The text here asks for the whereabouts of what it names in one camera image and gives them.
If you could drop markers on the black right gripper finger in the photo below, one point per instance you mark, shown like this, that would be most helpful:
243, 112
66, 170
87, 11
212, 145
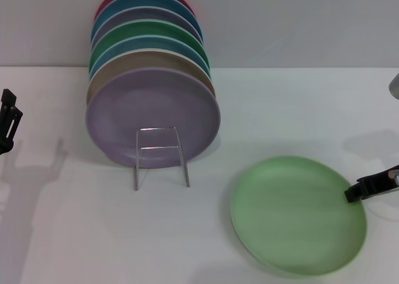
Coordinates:
374, 186

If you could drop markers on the light blue plate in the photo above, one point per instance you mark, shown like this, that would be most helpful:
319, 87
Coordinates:
146, 42

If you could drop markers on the teal blue plate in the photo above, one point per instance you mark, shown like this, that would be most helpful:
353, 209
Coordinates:
146, 0

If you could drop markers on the light green plate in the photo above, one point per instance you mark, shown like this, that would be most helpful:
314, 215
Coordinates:
296, 218

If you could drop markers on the dark green plate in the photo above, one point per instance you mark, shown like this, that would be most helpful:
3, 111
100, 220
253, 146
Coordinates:
146, 27

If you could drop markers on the grey purple plate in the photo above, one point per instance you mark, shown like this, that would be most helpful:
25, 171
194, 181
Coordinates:
146, 14

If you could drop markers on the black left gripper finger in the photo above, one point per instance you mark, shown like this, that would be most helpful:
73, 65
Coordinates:
7, 122

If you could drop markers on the lilac plate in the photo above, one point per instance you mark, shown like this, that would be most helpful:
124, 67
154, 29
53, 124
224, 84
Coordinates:
149, 103

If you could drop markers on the beige plate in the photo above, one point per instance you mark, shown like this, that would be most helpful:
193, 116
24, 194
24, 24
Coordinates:
146, 58

